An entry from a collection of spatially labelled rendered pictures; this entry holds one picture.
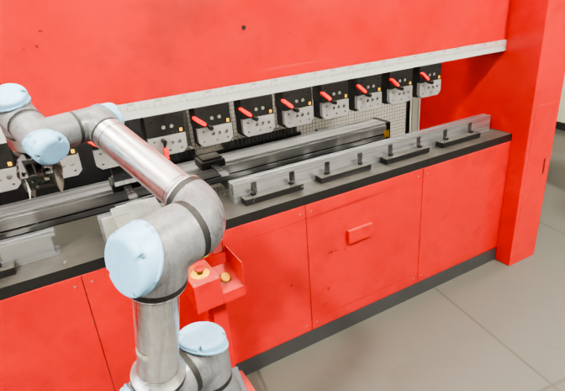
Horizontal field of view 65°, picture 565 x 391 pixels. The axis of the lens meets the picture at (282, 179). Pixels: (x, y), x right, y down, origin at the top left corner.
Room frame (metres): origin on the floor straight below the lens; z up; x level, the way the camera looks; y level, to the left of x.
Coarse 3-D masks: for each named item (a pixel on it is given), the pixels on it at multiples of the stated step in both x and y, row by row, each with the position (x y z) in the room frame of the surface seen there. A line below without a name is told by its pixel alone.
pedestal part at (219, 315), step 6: (222, 306) 1.43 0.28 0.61; (210, 312) 1.43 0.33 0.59; (216, 312) 1.42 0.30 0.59; (222, 312) 1.43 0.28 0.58; (210, 318) 1.45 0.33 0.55; (216, 318) 1.42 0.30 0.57; (222, 318) 1.43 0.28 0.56; (222, 324) 1.43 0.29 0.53; (228, 324) 1.44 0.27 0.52; (228, 330) 1.44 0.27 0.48; (228, 336) 1.44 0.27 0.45; (234, 360) 1.44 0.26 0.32; (234, 366) 1.44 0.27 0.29
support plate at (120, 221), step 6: (150, 198) 1.66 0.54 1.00; (150, 204) 1.60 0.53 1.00; (156, 204) 1.60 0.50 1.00; (114, 210) 1.57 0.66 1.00; (120, 210) 1.57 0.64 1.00; (126, 210) 1.56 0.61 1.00; (114, 216) 1.52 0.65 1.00; (120, 216) 1.52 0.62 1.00; (126, 216) 1.51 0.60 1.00; (132, 216) 1.51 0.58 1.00; (138, 216) 1.50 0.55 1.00; (120, 222) 1.47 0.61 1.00; (126, 222) 1.46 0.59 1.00
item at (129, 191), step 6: (108, 180) 1.87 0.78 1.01; (114, 186) 1.79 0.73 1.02; (120, 186) 1.80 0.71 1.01; (126, 186) 1.80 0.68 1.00; (132, 186) 1.82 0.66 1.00; (138, 186) 1.83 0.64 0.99; (114, 192) 1.78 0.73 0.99; (126, 192) 1.74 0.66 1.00; (132, 192) 1.73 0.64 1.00; (132, 198) 1.67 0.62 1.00
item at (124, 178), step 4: (112, 168) 1.62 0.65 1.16; (116, 168) 1.62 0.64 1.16; (120, 168) 1.63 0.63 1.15; (112, 172) 1.61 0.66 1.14; (116, 172) 1.62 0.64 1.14; (120, 172) 1.63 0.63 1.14; (124, 172) 1.63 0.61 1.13; (116, 176) 1.62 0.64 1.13; (120, 176) 1.63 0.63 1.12; (124, 176) 1.63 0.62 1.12; (128, 176) 1.64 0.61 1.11; (116, 180) 1.62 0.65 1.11; (120, 180) 1.62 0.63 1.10; (124, 180) 1.64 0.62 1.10; (128, 180) 1.65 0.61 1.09; (132, 180) 1.65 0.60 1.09; (136, 180) 1.66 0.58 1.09; (116, 184) 1.62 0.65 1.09; (120, 184) 1.63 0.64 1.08
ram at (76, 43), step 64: (0, 0) 1.50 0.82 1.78; (64, 0) 1.58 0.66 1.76; (128, 0) 1.67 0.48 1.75; (192, 0) 1.77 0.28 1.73; (256, 0) 1.89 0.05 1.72; (320, 0) 2.02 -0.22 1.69; (384, 0) 2.18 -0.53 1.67; (448, 0) 2.36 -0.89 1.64; (0, 64) 1.47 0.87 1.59; (64, 64) 1.56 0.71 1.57; (128, 64) 1.65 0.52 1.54; (192, 64) 1.75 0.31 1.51; (256, 64) 1.87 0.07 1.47; (320, 64) 2.01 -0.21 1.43
